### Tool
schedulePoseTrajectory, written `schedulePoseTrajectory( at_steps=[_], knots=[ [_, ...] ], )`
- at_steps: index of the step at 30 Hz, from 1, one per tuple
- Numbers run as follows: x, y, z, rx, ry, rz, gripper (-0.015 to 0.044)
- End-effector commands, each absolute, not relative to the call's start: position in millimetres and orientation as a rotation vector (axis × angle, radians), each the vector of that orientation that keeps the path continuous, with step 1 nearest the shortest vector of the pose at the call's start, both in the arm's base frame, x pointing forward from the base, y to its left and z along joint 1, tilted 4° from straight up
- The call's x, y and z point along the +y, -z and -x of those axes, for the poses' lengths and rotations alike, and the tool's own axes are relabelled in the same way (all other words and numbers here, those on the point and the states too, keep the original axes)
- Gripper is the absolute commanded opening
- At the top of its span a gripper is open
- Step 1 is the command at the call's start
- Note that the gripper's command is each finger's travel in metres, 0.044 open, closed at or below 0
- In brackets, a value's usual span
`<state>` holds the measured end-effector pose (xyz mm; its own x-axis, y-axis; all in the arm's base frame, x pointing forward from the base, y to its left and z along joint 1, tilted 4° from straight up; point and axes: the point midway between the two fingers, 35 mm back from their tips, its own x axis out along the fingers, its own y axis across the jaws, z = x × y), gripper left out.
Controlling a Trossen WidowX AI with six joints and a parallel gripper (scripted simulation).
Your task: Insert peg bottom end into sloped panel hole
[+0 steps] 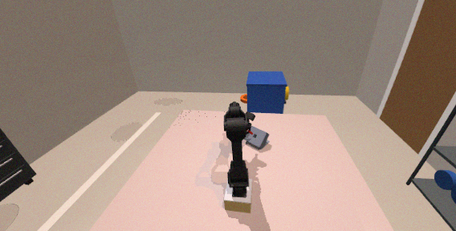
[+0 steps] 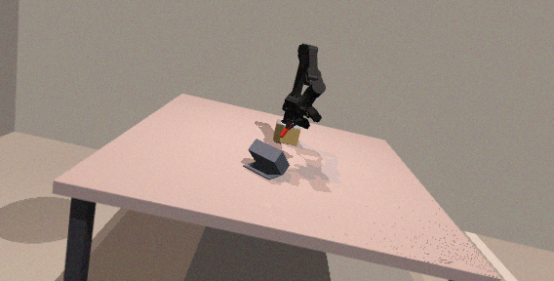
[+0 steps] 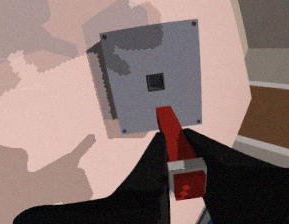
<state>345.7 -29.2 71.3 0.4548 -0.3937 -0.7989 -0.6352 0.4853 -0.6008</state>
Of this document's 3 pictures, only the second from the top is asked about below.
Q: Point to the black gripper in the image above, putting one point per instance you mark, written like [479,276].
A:
[296,113]

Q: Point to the grey sloped panel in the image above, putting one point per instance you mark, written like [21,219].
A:
[271,162]

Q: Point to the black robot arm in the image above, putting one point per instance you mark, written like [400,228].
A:
[309,75]

